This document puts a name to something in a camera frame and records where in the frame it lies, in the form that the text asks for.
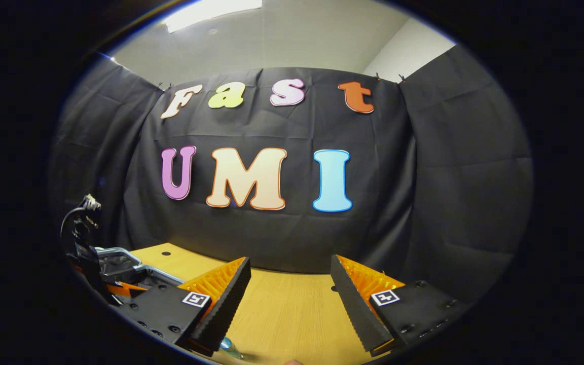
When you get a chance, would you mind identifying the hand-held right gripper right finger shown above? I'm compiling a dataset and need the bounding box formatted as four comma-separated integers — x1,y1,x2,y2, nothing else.
330,253,470,355

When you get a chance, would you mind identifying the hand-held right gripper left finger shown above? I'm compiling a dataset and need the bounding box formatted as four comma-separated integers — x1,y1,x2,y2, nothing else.
118,256,252,357

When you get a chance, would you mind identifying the light blue suitcase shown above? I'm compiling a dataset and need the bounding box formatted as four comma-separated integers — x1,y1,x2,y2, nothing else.
94,246,185,300

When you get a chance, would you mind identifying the blue skin care bottle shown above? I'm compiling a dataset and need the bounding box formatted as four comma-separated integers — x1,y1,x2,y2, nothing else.
220,337,245,360

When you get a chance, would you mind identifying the black backdrop cloth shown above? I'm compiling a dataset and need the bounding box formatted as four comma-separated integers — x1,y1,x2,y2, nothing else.
49,46,535,305

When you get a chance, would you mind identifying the ceiling light panel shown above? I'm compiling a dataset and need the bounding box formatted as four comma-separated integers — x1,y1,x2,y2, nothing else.
163,0,263,33

